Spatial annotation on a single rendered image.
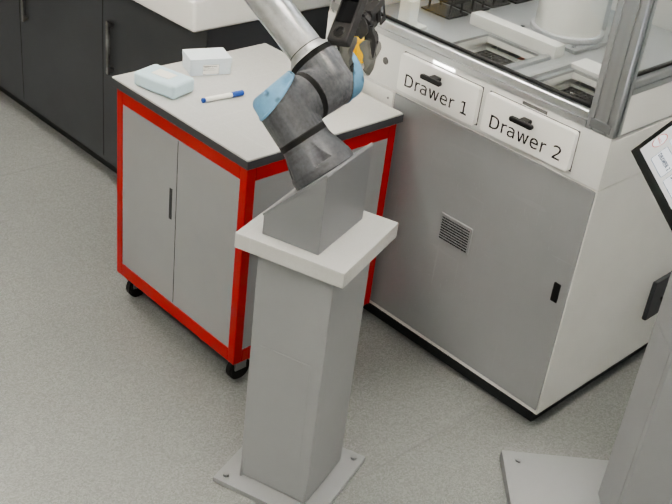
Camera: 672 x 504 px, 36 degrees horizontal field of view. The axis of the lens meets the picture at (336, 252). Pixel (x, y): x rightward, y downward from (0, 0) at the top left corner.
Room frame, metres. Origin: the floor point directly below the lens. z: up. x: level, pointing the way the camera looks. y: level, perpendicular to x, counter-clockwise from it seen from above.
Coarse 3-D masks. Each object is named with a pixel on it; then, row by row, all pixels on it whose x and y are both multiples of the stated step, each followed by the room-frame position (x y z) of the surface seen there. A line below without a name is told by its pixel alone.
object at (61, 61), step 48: (0, 0) 4.08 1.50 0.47; (48, 0) 3.82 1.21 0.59; (96, 0) 3.59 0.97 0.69; (144, 0) 3.27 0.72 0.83; (192, 0) 3.11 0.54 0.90; (240, 0) 3.22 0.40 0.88; (0, 48) 4.10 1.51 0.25; (48, 48) 3.83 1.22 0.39; (96, 48) 3.59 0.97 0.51; (144, 48) 3.39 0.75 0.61; (192, 48) 3.21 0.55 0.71; (48, 96) 3.84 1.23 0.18; (96, 96) 3.60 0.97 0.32; (96, 144) 3.60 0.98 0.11
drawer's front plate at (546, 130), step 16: (496, 96) 2.58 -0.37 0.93; (496, 112) 2.57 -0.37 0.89; (512, 112) 2.54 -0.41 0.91; (528, 112) 2.51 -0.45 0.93; (480, 128) 2.60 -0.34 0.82; (544, 128) 2.47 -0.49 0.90; (560, 128) 2.44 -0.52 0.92; (512, 144) 2.53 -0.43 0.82; (528, 144) 2.49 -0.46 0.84; (560, 144) 2.43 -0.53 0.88; (576, 144) 2.42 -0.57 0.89; (544, 160) 2.45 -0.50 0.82; (560, 160) 2.42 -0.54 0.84
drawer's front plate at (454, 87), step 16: (400, 64) 2.81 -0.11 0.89; (416, 64) 2.78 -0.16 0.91; (432, 64) 2.76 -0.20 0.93; (400, 80) 2.81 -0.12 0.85; (416, 80) 2.77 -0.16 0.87; (448, 80) 2.69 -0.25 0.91; (464, 80) 2.67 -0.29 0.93; (416, 96) 2.76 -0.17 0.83; (432, 96) 2.72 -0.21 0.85; (448, 96) 2.69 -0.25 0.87; (464, 96) 2.65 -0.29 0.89; (480, 96) 2.63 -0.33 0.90; (448, 112) 2.68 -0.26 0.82; (464, 112) 2.64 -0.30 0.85
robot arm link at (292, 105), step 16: (288, 80) 2.11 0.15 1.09; (304, 80) 2.14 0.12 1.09; (272, 96) 2.08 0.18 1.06; (288, 96) 2.09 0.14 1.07; (304, 96) 2.10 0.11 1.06; (320, 96) 2.12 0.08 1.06; (256, 112) 2.10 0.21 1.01; (272, 112) 2.07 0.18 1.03; (288, 112) 2.07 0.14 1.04; (304, 112) 2.08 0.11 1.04; (320, 112) 2.12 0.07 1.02; (272, 128) 2.07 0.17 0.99; (288, 128) 2.05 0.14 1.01; (304, 128) 2.06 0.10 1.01
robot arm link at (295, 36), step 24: (264, 0) 2.27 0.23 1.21; (288, 0) 2.29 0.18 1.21; (264, 24) 2.27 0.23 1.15; (288, 24) 2.24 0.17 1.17; (288, 48) 2.23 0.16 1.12; (312, 48) 2.20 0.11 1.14; (336, 48) 2.25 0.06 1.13; (312, 72) 2.16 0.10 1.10; (336, 72) 2.18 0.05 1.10; (360, 72) 2.21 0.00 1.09; (336, 96) 2.15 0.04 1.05
